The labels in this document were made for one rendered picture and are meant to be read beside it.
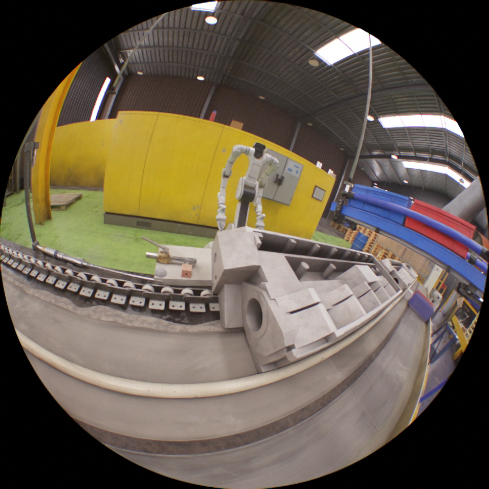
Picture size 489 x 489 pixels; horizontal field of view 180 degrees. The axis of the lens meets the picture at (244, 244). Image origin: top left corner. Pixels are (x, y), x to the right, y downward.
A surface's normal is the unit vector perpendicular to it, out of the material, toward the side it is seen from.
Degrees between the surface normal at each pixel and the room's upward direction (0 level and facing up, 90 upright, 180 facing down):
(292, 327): 2
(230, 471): 0
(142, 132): 90
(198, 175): 90
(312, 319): 21
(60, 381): 0
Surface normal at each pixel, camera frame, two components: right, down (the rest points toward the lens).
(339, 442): 0.29, -0.87
